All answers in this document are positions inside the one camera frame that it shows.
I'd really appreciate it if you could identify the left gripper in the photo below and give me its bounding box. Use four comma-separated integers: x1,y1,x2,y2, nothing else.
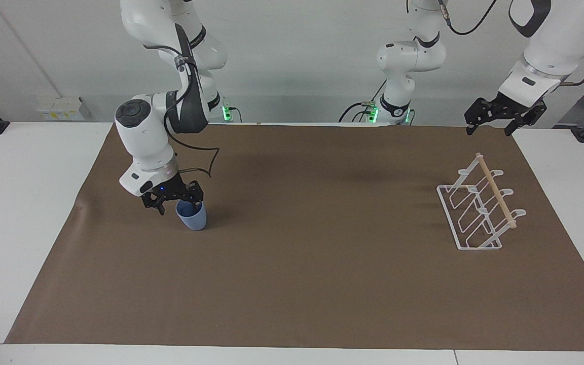
464,92,548,137

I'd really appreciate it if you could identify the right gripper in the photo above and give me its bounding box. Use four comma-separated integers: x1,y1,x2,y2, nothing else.
141,174,205,216

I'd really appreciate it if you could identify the blue cup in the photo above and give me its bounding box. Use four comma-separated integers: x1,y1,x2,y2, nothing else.
175,200,207,232

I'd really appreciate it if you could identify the white wire cup holder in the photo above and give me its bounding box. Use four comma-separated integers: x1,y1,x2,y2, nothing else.
436,153,527,252

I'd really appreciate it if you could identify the white wall socket box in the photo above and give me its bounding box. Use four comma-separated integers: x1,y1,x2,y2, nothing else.
37,97,86,121

